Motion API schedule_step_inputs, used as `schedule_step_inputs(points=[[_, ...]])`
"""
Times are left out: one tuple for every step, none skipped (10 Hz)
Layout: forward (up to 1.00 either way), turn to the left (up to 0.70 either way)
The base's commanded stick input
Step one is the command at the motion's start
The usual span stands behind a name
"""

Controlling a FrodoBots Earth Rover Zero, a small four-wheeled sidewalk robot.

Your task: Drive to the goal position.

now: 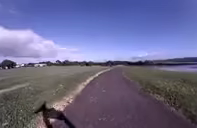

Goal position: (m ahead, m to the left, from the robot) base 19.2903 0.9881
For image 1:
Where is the pale sandy path verge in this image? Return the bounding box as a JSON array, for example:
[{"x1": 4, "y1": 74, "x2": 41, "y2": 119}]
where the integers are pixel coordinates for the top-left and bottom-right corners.
[{"x1": 35, "y1": 67, "x2": 114, "y2": 128}]

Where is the distant dark hill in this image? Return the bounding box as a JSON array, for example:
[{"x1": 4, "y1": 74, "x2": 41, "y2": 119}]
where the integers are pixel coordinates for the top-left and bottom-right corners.
[{"x1": 152, "y1": 55, "x2": 197, "y2": 66}]

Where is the water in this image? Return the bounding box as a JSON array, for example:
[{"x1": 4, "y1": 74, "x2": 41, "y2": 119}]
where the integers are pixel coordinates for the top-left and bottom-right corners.
[{"x1": 155, "y1": 64, "x2": 197, "y2": 74}]

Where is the dark asphalt path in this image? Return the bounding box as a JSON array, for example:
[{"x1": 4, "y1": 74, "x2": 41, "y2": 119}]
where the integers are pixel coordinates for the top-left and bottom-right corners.
[{"x1": 49, "y1": 66, "x2": 197, "y2": 128}]

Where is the row of distant trees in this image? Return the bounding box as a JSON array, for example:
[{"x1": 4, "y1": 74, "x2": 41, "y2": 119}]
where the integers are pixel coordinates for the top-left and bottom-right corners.
[{"x1": 47, "y1": 59, "x2": 155, "y2": 67}]

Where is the row of white buildings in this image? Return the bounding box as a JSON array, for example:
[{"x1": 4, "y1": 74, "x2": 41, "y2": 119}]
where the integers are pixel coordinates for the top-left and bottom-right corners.
[{"x1": 15, "y1": 62, "x2": 48, "y2": 69}]

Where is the dark wide tree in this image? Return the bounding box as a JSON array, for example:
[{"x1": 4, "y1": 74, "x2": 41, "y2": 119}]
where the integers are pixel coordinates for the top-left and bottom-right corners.
[{"x1": 0, "y1": 59, "x2": 17, "y2": 70}]

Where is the pale dirt track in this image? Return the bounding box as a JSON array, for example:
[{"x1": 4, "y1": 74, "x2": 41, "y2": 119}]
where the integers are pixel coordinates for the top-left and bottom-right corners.
[{"x1": 0, "y1": 82, "x2": 31, "y2": 98}]

